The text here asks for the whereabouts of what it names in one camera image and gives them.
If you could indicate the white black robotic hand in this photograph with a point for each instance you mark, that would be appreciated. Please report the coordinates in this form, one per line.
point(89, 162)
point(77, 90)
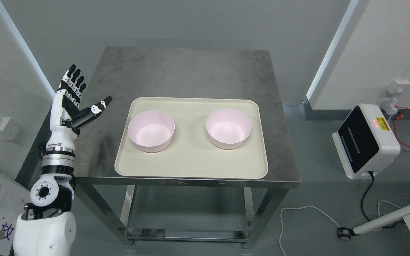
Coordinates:
point(65, 113)

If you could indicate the pink bowl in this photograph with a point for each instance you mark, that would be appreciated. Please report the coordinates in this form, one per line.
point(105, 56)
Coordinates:
point(152, 131)
point(228, 128)

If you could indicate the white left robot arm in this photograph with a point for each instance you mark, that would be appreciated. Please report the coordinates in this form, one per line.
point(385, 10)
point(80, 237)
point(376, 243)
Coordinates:
point(47, 226)

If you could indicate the stainless steel table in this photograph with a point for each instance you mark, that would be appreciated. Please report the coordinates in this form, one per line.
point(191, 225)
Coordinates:
point(150, 212)

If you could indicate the cream plastic tray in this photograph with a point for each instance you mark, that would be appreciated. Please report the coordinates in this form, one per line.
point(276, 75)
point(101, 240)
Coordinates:
point(191, 154)

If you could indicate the white black box device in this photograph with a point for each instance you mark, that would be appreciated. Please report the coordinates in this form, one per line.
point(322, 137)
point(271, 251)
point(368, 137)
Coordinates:
point(365, 143)

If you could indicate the white wheeled stand leg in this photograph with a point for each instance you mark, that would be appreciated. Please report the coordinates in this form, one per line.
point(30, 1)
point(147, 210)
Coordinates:
point(400, 214)

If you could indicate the white wall socket left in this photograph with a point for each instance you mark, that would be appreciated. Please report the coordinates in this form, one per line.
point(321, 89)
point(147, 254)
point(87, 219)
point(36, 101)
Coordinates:
point(9, 129)

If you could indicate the white wall socket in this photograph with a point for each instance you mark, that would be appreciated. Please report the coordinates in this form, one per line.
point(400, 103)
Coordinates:
point(395, 89)
point(9, 129)

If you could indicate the white wall socket right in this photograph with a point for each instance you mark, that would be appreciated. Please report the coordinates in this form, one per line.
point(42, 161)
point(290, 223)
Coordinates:
point(395, 89)

